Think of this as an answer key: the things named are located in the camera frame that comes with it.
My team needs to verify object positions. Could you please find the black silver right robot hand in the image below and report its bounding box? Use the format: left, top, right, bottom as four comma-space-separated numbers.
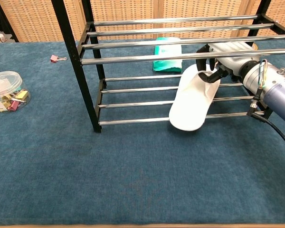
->
196, 42, 261, 84

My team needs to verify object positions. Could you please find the white slipper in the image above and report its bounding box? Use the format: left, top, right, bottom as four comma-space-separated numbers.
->
168, 63, 221, 132

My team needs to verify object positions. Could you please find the black chrome shoe rack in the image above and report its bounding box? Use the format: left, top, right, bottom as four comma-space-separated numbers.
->
51, 0, 285, 133

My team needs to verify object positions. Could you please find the teal wet wipes pack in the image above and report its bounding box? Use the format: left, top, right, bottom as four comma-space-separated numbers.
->
152, 37, 183, 73

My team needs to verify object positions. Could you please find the blue carpet table cover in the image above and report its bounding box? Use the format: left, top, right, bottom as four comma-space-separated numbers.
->
0, 39, 285, 226

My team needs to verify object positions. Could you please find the pink binder clip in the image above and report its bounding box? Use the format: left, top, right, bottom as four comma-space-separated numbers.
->
49, 55, 67, 64

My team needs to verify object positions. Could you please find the woven folding screen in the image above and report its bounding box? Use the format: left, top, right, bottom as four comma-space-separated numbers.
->
0, 0, 285, 43

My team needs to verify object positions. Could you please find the clear jar of binder clips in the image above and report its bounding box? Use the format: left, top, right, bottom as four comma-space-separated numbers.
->
0, 71, 31, 114

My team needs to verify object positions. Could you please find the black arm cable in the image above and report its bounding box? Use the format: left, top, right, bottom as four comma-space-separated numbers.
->
246, 110, 285, 152

